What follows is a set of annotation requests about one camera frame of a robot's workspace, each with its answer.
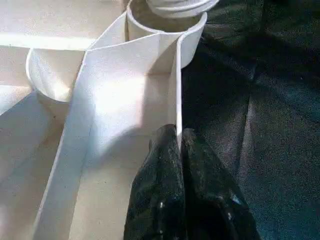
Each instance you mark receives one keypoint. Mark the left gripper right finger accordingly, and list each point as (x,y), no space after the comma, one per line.
(210,200)

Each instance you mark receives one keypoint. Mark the white plastic table leg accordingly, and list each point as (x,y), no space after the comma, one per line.
(180,8)

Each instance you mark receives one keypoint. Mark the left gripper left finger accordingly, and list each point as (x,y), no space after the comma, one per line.
(157,195)

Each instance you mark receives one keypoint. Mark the black plastic mat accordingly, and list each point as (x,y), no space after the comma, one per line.
(250,112)

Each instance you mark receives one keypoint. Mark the white plastic table top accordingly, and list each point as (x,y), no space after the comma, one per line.
(112,95)

